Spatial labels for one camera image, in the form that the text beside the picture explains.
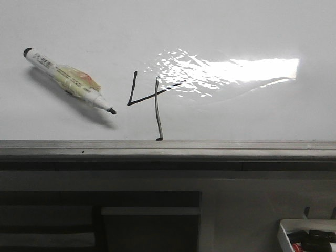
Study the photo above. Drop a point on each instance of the white whiteboard marker with tape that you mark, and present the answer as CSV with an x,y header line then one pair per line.
x,y
71,80

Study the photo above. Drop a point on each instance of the white plastic tray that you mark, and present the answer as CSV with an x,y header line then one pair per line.
x,y
287,226

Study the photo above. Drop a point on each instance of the black hook left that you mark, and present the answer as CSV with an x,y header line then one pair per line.
x,y
306,212

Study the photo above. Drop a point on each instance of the black hook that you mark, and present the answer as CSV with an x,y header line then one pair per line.
x,y
306,212
333,215

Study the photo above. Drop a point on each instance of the red and white marker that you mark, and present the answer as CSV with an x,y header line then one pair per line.
x,y
296,239

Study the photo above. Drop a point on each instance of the black clip in tray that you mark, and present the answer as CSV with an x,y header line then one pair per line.
x,y
319,241

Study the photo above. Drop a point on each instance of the black hook right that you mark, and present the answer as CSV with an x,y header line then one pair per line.
x,y
333,215

